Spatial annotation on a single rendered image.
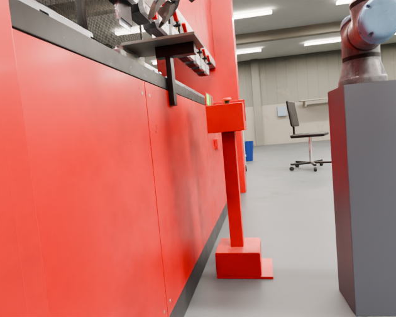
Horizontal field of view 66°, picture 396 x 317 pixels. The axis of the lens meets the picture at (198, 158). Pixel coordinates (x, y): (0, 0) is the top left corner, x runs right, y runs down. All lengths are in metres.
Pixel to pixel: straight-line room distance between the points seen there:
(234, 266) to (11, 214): 1.23
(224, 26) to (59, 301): 3.15
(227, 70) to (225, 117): 2.03
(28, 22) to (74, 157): 0.22
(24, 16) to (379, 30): 0.88
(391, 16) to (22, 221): 1.00
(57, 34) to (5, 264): 0.40
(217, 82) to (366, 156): 2.40
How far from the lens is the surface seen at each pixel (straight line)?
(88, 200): 0.62
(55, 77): 0.58
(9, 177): 0.33
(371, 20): 1.05
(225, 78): 3.33
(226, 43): 3.40
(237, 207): 1.45
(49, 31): 0.60
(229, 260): 1.46
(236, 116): 1.34
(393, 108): 1.16
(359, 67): 1.17
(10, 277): 0.34
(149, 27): 1.59
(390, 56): 14.39
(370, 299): 1.27
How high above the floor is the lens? 0.66
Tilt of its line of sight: 4 degrees down
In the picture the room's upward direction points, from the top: 5 degrees counter-clockwise
